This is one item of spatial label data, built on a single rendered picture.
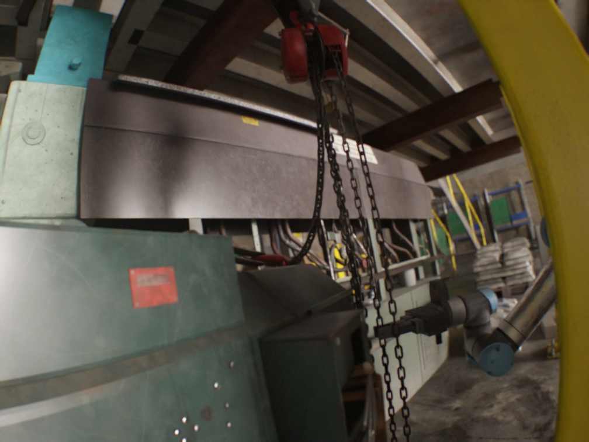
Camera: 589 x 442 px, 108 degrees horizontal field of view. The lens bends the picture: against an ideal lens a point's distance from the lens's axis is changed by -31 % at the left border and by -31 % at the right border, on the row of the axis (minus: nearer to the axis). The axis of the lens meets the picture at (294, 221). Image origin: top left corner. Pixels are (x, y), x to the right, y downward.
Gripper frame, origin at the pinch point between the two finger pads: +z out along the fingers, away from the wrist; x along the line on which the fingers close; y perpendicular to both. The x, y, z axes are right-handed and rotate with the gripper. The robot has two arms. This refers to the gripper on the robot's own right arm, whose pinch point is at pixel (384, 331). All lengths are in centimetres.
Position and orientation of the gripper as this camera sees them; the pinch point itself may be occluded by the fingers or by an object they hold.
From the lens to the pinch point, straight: 75.2
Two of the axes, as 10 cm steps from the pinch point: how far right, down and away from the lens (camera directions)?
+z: -9.9, 1.6, -0.7
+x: -0.4, 1.7, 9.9
